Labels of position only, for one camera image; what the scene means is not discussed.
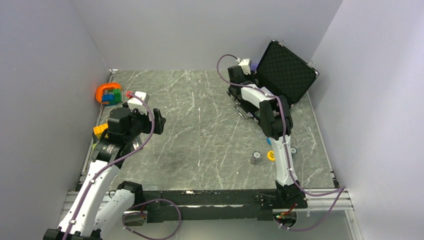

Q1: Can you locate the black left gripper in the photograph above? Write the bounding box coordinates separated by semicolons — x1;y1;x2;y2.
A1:
123;102;166;143

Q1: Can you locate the black poker chip case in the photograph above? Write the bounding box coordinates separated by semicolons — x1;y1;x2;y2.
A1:
227;39;320;130

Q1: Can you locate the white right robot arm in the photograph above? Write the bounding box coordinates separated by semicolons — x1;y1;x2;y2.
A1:
227;65;301;208

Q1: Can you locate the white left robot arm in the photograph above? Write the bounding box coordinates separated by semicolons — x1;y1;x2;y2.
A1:
43;104;166;240

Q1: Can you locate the purple object behind case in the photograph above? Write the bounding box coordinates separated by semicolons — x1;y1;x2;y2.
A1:
251;63;258;72

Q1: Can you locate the perforated metal plate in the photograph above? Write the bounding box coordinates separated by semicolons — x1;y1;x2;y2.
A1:
129;135;142;155

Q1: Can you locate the green toy block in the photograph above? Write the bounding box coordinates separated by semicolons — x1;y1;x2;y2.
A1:
112;88;122;103

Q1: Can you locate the blue toy block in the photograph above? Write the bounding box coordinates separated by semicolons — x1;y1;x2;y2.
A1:
101;94;115;104

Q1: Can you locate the yellow toy block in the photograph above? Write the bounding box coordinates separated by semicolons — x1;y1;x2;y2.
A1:
93;123;108;138

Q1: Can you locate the orange plastic bowl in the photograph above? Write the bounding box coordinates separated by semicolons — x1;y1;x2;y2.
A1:
95;82;122;106

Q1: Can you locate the yellow dealer button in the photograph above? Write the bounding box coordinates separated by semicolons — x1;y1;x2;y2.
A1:
267;150;276;162

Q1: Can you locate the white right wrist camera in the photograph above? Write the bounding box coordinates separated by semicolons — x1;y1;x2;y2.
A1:
237;58;252;75

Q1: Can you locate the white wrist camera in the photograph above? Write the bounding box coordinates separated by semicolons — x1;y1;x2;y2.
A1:
126;91;150;112
237;58;252;75

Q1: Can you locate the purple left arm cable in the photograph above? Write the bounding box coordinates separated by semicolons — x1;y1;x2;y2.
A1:
62;92;182;240

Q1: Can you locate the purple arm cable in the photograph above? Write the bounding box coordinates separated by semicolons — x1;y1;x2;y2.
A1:
216;54;346;232
62;92;182;240

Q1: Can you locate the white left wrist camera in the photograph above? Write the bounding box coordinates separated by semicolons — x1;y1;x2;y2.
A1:
126;91;150;112

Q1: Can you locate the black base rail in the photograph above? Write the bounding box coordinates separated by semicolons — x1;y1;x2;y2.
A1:
117;181;308;223

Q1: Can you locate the aluminium frame rail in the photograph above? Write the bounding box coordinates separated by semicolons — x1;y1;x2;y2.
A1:
60;188;354;219

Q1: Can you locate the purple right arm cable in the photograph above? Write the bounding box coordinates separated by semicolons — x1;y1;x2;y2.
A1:
216;54;346;232

